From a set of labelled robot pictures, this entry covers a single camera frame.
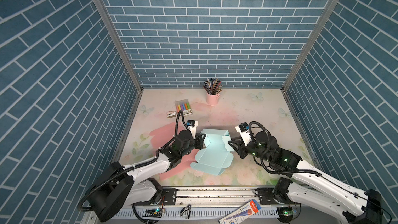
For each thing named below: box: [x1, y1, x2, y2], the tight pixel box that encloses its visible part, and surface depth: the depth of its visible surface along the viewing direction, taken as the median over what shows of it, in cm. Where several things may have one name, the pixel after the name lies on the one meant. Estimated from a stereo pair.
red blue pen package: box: [218, 199, 262, 224], surface depth 70 cm
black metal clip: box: [180, 204, 192, 220], surface depth 71 cm
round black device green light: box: [276, 206, 294, 223], surface depth 72 cm
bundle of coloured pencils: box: [202, 78, 223, 96], surface depth 107 cm
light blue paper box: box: [190, 128, 235, 176], surface depth 77 cm
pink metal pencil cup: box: [206, 92, 221, 107], surface depth 107 cm
